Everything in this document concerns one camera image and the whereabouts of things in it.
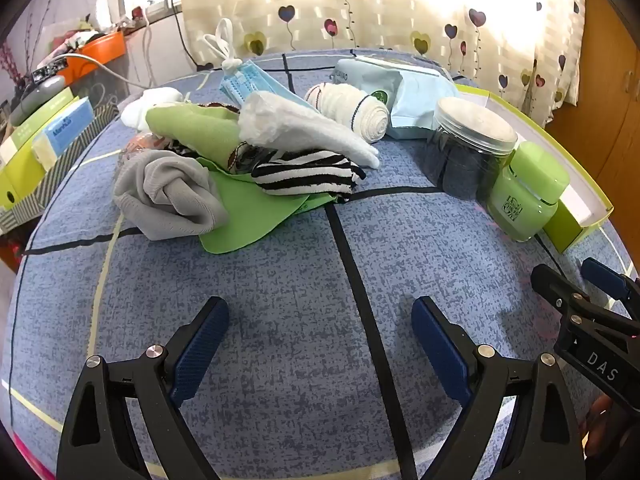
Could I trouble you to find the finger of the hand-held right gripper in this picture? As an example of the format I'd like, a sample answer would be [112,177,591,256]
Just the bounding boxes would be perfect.
[531,263,596,321]
[581,257,640,318]

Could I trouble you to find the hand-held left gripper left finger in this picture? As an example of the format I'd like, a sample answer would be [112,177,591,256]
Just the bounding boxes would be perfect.
[57,296,231,480]

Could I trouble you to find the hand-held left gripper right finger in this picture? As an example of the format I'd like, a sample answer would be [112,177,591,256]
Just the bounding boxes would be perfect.
[411,296,586,480]

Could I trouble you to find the lime green cardboard box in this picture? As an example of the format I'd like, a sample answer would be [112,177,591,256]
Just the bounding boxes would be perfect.
[452,82,613,255]

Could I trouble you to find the green cloth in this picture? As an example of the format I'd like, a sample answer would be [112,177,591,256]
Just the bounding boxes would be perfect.
[195,156,333,255]
[145,105,241,171]

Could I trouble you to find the grey knit cloth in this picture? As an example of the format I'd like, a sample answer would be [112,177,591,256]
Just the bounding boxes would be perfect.
[112,151,230,242]

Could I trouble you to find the brown patterned cloth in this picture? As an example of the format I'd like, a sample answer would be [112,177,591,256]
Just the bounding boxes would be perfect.
[227,142,271,176]

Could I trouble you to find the large zebra striped cloth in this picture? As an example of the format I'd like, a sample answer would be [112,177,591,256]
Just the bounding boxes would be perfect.
[250,149,367,205]

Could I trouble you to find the orange plastic packet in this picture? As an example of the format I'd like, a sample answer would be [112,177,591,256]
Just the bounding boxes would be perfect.
[117,132,173,171]

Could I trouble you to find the white baby socks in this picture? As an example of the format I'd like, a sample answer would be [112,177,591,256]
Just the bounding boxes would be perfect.
[120,87,185,128]

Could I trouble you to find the cream sock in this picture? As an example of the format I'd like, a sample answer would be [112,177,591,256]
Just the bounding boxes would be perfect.
[304,82,390,143]

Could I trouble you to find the bagged blue face masks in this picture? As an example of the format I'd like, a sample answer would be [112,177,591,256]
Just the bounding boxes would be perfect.
[202,17,313,111]

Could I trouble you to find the person's right hand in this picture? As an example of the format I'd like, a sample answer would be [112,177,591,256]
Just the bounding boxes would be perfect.
[580,394,618,443]

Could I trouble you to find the green plastic jar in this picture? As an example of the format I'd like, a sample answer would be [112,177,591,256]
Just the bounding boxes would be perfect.
[487,141,571,243]

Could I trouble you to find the blue checked bedsheet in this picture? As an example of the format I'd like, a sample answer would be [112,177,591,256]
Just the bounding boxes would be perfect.
[0,47,636,480]

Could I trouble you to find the clear plastic jar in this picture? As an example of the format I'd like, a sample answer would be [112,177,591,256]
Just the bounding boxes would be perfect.
[425,96,518,202]

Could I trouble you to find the wooden wardrobe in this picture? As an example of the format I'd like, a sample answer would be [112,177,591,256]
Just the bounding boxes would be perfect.
[545,0,640,226]

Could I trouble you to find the striped storage box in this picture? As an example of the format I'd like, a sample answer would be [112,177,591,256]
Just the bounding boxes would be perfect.
[0,105,121,233]

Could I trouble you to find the light blue wet wipes pack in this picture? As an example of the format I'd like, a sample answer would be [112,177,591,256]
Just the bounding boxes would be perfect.
[332,56,458,141]

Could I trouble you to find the lime green file box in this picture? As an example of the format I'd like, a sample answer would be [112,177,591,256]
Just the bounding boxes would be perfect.
[0,125,76,211]

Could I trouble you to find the blue tissue pack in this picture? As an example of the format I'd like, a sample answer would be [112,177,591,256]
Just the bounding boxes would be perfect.
[32,97,96,171]

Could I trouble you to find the thin green carton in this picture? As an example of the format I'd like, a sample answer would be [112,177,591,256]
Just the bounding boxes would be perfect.
[0,87,75,161]

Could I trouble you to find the grey oval device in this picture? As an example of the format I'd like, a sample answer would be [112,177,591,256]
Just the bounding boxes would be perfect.
[10,75,66,126]

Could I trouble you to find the orange storage bin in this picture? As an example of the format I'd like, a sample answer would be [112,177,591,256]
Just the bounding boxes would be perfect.
[65,30,128,83]

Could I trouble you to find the heart print curtain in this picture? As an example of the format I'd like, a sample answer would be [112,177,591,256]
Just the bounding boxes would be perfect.
[180,0,588,128]

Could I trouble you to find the purple decorative branches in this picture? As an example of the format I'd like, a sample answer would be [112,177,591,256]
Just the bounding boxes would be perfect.
[0,40,26,83]

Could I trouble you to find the white tissue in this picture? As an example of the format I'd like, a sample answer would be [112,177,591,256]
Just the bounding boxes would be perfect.
[92,0,118,28]

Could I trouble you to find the white cable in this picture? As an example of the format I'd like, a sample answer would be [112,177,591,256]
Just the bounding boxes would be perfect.
[65,52,146,91]

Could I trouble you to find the black cable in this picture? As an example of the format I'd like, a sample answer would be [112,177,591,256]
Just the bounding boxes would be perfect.
[172,5,213,71]

